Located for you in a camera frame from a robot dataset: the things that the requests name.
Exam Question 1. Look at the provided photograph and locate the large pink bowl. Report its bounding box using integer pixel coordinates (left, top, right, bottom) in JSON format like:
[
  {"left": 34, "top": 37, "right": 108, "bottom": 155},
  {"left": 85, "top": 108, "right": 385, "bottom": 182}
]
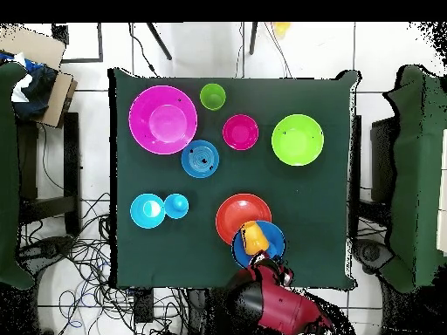
[{"left": 127, "top": 85, "right": 199, "bottom": 155}]

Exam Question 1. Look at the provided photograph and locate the orange-red bowl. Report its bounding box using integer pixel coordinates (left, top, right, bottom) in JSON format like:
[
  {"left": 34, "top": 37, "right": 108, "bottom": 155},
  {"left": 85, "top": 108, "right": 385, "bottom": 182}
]
[{"left": 215, "top": 193, "right": 273, "bottom": 246}]

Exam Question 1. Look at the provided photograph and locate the green-clothed side table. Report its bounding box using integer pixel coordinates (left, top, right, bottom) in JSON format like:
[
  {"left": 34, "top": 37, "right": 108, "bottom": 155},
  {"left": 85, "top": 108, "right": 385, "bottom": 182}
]
[
  {"left": 0, "top": 61, "right": 36, "bottom": 291},
  {"left": 380, "top": 64, "right": 447, "bottom": 294}
]

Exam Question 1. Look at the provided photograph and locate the small pink-red bowl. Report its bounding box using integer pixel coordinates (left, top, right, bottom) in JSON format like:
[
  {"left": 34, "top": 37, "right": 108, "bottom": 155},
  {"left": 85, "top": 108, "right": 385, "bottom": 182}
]
[{"left": 222, "top": 113, "right": 260, "bottom": 152}]

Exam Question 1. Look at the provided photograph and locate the black stand leg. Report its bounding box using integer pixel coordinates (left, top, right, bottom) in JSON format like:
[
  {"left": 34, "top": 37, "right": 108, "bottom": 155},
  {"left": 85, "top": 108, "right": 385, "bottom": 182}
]
[
  {"left": 248, "top": 22, "right": 259, "bottom": 56},
  {"left": 145, "top": 22, "right": 173, "bottom": 61}
]

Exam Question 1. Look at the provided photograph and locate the black pedestal foot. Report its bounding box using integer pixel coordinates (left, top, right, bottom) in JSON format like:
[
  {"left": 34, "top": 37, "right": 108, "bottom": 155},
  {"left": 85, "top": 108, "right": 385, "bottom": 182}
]
[
  {"left": 17, "top": 235, "right": 76, "bottom": 270},
  {"left": 351, "top": 238, "right": 395, "bottom": 275}
]

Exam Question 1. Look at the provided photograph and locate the black floor frame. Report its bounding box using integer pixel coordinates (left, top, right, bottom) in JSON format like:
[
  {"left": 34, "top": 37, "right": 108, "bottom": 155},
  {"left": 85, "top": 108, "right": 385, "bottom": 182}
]
[{"left": 51, "top": 22, "right": 105, "bottom": 65}]

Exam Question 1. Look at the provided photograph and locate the green bowl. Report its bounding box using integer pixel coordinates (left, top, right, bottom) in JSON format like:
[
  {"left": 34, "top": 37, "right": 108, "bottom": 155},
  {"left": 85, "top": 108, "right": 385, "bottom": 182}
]
[{"left": 271, "top": 113, "right": 325, "bottom": 167}]

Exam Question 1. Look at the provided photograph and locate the black cable with plug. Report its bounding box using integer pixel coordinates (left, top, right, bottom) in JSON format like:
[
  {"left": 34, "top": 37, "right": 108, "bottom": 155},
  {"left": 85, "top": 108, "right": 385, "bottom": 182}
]
[{"left": 127, "top": 22, "right": 161, "bottom": 78}]

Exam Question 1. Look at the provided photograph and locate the blue flat-bottomed bowl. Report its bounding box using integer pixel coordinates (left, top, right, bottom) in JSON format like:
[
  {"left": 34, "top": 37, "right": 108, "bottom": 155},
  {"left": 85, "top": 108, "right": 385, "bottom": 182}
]
[{"left": 180, "top": 139, "right": 220, "bottom": 180}]

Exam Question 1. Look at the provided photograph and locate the small light blue ribbed bowl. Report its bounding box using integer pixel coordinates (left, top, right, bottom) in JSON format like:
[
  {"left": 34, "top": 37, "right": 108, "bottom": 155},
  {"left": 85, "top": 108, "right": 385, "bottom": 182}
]
[{"left": 129, "top": 193, "right": 167, "bottom": 230}]

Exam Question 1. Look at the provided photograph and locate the yellow object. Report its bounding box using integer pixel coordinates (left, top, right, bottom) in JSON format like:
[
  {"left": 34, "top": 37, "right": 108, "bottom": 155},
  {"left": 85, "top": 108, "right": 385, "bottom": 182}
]
[{"left": 272, "top": 22, "right": 292, "bottom": 38}]

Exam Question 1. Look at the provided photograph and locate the green cup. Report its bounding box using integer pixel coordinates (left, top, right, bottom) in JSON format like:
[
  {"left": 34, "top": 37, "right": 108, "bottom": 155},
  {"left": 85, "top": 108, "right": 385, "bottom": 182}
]
[{"left": 199, "top": 82, "right": 227, "bottom": 112}]

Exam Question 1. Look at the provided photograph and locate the black power brick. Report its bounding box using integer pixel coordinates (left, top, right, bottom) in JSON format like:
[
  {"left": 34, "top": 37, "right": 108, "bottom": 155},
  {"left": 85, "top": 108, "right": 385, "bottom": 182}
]
[{"left": 133, "top": 289, "right": 155, "bottom": 325}]

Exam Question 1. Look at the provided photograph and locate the blue cup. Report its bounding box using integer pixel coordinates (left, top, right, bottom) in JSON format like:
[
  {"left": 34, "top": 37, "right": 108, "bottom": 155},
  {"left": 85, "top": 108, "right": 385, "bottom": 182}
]
[{"left": 163, "top": 193, "right": 190, "bottom": 220}]

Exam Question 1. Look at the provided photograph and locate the black stool frame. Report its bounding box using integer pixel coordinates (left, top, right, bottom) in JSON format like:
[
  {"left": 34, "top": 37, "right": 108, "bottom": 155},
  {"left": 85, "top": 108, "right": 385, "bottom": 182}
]
[{"left": 17, "top": 111, "right": 82, "bottom": 236}]

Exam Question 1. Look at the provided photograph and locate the white panel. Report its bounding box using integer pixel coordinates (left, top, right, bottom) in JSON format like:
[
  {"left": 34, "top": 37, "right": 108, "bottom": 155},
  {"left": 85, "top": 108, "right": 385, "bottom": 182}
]
[{"left": 436, "top": 127, "right": 447, "bottom": 257}]

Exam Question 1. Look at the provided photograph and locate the tangle of black cables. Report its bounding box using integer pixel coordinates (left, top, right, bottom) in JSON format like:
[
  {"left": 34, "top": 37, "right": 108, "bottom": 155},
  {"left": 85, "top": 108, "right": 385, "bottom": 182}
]
[{"left": 17, "top": 191, "right": 196, "bottom": 335}]

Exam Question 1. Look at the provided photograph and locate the orange cup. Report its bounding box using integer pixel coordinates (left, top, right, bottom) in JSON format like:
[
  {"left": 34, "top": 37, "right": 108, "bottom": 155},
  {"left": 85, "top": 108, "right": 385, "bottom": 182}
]
[{"left": 240, "top": 220, "right": 270, "bottom": 256}]

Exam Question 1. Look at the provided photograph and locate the black box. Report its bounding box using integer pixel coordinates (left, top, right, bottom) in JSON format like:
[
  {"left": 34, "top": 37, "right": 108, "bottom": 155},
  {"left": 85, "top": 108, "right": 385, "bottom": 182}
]
[{"left": 369, "top": 116, "right": 397, "bottom": 203}]

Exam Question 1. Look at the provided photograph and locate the dark green tablecloth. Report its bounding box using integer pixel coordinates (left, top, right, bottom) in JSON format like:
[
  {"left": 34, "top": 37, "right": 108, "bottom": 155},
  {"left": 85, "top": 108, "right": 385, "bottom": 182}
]
[{"left": 107, "top": 67, "right": 362, "bottom": 291}]

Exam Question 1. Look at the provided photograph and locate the large blue bowl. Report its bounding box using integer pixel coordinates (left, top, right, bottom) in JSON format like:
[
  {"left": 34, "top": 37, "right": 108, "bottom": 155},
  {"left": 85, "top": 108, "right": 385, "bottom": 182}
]
[{"left": 230, "top": 220, "right": 286, "bottom": 270}]

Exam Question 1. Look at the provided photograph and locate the dark clothing bundle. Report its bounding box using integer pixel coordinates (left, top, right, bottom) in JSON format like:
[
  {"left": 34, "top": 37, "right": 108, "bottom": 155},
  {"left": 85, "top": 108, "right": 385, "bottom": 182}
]
[{"left": 10, "top": 51, "right": 59, "bottom": 121}]

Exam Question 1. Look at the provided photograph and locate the cardboard box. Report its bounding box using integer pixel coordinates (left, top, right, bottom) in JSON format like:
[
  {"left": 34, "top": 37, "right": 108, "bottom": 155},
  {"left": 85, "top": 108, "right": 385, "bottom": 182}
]
[{"left": 0, "top": 23, "right": 79, "bottom": 129}]

